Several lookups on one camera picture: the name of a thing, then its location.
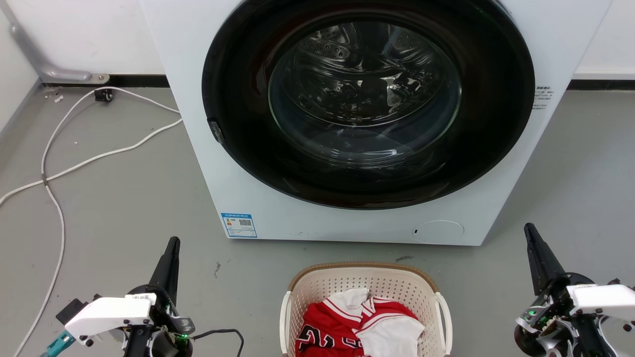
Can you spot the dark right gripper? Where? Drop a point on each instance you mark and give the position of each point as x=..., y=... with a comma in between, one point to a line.
x=550, y=317

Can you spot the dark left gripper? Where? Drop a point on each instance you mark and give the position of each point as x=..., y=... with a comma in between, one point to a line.
x=161, y=325

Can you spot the cream perforated plastic laundry basket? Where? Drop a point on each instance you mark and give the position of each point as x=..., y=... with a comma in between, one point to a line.
x=317, y=285

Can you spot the blue energy label sticker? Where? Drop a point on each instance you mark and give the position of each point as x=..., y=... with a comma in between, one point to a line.
x=238, y=225

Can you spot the round white filter cover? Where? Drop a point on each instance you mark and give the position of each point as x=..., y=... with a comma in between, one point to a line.
x=437, y=231

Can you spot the white garment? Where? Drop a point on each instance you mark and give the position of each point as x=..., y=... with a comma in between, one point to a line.
x=394, y=337

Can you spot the red basketball jersey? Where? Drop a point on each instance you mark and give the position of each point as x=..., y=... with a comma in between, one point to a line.
x=327, y=327

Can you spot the white front-load washing machine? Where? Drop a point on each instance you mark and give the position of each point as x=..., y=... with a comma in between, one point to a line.
x=560, y=44

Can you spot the black round glass washer door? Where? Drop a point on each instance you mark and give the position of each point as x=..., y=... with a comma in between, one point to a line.
x=367, y=99

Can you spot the grey drain pipe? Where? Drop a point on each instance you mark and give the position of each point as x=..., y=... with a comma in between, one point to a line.
x=44, y=67

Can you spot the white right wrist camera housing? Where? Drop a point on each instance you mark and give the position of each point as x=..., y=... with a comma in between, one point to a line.
x=605, y=298

